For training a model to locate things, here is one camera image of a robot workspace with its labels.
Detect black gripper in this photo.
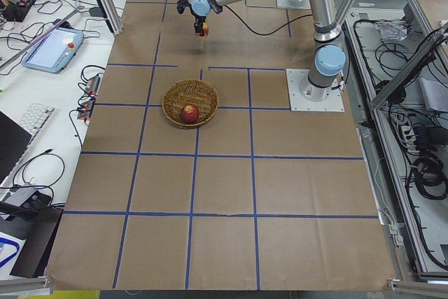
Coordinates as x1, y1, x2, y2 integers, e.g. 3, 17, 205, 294
176, 0, 206, 36

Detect red yellow apple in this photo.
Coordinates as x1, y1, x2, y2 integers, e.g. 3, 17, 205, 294
199, 22, 209, 38

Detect woven wicker basket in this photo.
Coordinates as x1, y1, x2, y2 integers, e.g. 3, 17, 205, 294
162, 79, 219, 128

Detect dark red apple in basket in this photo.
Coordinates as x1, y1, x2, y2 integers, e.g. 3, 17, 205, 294
180, 104, 200, 124

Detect blue teach pendant tablet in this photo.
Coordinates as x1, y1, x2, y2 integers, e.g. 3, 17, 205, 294
21, 28, 84, 74

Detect white keyboard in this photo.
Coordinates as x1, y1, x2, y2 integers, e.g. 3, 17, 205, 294
18, 103, 56, 148

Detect black laptop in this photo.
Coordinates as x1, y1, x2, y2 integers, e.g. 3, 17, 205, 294
0, 112, 32, 182

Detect black box on desk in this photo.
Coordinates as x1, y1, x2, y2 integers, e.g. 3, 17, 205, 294
10, 208, 63, 278

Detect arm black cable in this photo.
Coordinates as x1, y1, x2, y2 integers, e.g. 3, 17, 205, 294
220, 4, 314, 36

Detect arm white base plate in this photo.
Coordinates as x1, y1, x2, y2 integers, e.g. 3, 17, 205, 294
276, 0, 311, 10
286, 69, 345, 113

